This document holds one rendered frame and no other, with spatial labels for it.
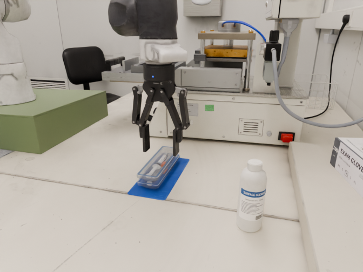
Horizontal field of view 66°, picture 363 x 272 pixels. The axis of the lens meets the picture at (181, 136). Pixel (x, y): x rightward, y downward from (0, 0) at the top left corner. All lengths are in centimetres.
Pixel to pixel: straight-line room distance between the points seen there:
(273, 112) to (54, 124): 72
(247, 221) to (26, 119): 71
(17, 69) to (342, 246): 108
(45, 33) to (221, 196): 292
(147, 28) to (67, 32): 258
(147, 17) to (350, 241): 57
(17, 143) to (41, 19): 243
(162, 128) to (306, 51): 182
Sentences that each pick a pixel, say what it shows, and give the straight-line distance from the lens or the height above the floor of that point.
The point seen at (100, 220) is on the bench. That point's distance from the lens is 64.
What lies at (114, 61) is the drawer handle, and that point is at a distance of 117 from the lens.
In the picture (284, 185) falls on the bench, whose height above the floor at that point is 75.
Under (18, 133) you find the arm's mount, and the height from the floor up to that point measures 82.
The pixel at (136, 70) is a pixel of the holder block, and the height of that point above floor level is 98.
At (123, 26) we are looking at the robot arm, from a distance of 69.
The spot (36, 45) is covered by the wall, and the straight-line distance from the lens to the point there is 346.
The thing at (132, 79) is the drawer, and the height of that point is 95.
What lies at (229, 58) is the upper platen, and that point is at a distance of 99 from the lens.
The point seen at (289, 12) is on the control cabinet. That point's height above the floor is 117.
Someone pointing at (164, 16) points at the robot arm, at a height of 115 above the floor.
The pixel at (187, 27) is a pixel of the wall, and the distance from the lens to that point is 266.
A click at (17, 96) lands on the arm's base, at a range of 117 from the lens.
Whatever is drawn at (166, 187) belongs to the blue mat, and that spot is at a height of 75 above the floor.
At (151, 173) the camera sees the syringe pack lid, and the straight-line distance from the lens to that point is 70.
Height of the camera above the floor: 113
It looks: 22 degrees down
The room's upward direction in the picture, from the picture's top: straight up
